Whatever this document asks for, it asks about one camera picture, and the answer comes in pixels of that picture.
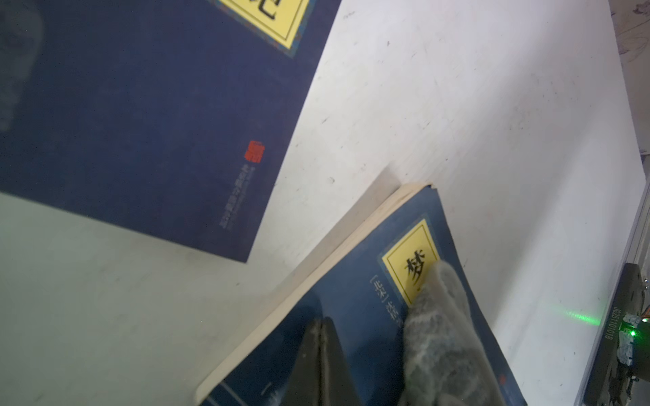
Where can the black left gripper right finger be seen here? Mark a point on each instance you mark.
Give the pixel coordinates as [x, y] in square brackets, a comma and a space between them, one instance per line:
[336, 386]

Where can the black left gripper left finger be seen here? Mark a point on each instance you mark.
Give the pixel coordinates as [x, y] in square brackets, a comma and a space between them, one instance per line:
[304, 384]

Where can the blue book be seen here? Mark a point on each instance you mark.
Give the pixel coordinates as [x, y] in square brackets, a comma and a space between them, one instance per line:
[366, 286]

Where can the grey patterned cloth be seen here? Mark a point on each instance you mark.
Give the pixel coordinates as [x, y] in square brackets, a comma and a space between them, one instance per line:
[444, 361]

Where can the blue book under left arm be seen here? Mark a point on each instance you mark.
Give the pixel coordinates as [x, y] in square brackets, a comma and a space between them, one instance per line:
[168, 118]

